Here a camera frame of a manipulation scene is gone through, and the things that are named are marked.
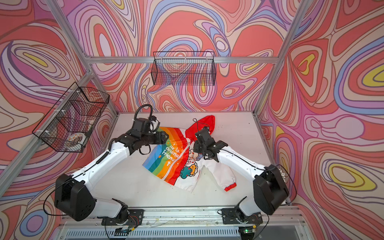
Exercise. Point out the round tin in basket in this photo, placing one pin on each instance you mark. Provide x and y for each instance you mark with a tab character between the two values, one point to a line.
75	141

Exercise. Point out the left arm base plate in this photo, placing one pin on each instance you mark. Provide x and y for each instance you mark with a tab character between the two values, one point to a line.
129	217

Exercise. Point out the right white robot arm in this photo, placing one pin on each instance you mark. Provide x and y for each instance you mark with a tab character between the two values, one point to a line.
269	187

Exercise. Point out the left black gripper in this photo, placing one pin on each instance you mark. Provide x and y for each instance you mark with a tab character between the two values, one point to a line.
160	137

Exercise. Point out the aluminium cage frame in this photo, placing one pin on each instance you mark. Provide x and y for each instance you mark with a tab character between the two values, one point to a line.
317	88

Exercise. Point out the black wire basket left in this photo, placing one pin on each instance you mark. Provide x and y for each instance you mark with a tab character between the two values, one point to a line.
77	111

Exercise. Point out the rainbow kids hooded jacket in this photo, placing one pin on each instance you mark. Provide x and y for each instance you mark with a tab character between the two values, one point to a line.
178	164

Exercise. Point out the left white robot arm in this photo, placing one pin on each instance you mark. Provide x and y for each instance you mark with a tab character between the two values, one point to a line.
73	192

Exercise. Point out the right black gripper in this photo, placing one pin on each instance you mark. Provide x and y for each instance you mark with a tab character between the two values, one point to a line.
196	147

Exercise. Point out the clear cup of pencils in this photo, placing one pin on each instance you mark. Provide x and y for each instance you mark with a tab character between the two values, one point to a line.
283	175

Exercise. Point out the black wire basket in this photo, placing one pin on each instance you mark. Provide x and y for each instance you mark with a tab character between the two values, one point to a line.
184	68
77	111

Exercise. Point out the black wire basket back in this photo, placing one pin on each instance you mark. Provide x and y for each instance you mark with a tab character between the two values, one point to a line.
184	68

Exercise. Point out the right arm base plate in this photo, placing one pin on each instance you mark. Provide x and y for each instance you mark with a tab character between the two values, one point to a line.
231	216

